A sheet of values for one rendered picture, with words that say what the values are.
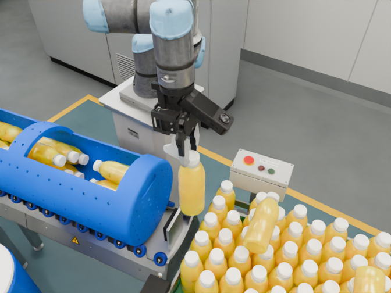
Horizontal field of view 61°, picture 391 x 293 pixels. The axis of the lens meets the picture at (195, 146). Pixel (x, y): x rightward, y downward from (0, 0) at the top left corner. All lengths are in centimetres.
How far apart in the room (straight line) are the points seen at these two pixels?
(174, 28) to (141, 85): 74
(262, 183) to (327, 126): 211
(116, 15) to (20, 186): 68
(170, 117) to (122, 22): 21
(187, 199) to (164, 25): 44
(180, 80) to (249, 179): 62
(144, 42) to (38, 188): 59
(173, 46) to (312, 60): 310
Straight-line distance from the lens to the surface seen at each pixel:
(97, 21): 73
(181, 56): 63
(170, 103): 71
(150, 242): 120
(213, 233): 106
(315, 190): 265
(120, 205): 97
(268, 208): 100
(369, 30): 342
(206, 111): 68
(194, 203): 87
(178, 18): 60
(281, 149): 289
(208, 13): 240
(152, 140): 134
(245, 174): 117
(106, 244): 122
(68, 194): 106
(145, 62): 127
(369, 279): 97
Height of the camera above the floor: 195
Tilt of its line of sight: 44 degrees down
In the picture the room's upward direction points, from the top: straight up
